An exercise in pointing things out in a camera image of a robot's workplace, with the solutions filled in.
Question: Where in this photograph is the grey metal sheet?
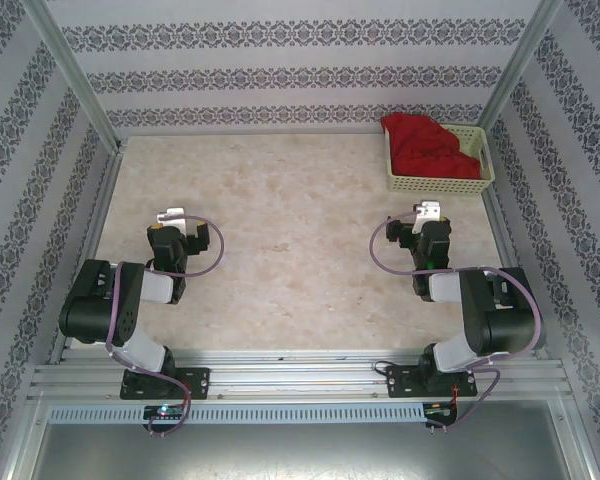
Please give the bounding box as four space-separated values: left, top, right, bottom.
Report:
29 422 587 480

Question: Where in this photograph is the red t-shirt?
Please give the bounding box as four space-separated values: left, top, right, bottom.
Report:
379 112 483 180

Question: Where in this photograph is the pale yellow-green plastic basket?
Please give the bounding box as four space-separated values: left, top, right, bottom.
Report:
382 124 497 194

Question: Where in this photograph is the white slotted cable duct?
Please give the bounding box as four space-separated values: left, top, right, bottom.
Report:
47 403 426 425

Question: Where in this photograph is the aluminium frame post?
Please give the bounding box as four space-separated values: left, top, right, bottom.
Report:
479 0 564 134
22 0 125 151

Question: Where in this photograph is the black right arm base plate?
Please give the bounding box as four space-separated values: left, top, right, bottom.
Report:
385 363 479 400

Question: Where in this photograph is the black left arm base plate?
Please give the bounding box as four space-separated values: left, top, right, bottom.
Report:
119 367 212 401

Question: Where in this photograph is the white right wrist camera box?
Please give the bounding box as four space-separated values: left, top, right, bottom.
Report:
413 200 442 234

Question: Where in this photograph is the aluminium mounting rail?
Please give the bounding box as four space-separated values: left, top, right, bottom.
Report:
27 349 569 402

